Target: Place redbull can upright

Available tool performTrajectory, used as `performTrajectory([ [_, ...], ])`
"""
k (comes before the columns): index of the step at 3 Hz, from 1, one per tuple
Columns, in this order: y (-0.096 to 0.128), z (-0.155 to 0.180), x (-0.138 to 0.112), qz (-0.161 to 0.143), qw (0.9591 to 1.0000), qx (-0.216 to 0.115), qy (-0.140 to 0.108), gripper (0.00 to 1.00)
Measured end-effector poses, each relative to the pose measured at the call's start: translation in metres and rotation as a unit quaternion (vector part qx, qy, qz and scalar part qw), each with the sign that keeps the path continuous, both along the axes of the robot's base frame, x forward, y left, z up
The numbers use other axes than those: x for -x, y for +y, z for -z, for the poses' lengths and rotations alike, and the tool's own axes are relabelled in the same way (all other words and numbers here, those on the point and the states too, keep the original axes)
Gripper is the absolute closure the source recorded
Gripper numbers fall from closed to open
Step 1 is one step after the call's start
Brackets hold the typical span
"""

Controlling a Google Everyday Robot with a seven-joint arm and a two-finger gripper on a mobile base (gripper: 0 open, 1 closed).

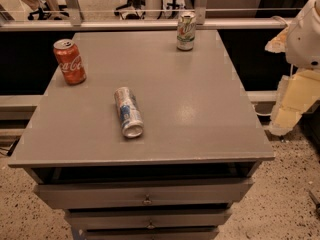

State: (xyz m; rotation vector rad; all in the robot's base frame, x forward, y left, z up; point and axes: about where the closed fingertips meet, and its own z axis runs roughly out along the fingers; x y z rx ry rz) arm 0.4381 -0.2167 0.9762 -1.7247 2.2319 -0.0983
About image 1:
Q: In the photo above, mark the white green soda can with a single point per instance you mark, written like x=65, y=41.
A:
x=186, y=30

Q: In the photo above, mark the grey metal rail frame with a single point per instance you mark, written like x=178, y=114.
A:
x=76, y=22

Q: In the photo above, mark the middle grey drawer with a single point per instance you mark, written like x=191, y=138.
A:
x=149, y=219

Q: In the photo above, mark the grey drawer cabinet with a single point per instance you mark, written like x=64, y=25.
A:
x=198, y=121

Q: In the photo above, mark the bottom grey drawer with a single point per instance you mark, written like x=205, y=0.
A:
x=198, y=233

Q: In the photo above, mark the grey drawer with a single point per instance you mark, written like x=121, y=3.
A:
x=149, y=219
x=198, y=233
x=139, y=194

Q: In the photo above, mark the red coca-cola can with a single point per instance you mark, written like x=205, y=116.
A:
x=69, y=61

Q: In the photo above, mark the top grey drawer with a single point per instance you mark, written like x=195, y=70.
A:
x=139, y=194

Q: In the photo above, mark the black office chair base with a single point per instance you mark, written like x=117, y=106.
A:
x=131, y=10

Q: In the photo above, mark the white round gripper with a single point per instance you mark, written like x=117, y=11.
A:
x=305, y=42

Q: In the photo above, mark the silver blue redbull can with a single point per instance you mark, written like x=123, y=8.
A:
x=127, y=108

